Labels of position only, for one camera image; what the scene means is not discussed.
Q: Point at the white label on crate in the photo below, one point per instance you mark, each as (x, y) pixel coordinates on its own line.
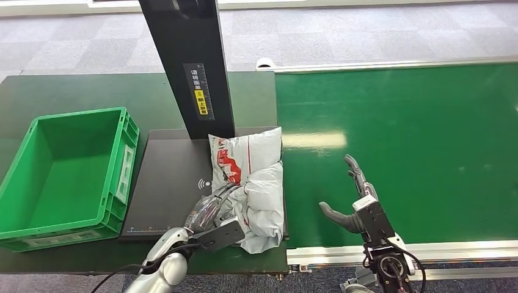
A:
(124, 174)

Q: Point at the green conveyor belt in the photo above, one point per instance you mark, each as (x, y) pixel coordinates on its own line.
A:
(425, 141)

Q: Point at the black inbound scanner machine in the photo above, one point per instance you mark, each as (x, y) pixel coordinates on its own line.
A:
(170, 182)

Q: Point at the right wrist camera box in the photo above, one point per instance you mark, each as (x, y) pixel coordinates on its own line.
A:
(374, 220)

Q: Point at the green plastic crate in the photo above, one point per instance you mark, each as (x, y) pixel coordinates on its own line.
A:
(64, 178)

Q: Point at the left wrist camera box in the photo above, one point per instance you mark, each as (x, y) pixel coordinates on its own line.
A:
(224, 234)

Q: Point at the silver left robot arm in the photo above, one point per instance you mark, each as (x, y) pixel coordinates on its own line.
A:
(170, 263)

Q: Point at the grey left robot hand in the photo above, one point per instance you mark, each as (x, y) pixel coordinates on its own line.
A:
(206, 212)

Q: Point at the white plastic mailer package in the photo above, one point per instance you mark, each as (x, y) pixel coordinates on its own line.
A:
(259, 194)

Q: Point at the black and yellow column label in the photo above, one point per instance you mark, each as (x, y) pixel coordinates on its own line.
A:
(200, 93)

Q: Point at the aluminium conveyor frame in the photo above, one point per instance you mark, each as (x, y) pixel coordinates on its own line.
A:
(477, 248)

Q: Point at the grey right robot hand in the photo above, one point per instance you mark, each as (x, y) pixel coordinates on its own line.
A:
(349, 222)

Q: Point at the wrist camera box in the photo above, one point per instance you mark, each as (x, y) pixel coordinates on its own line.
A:
(224, 234)
(374, 220)

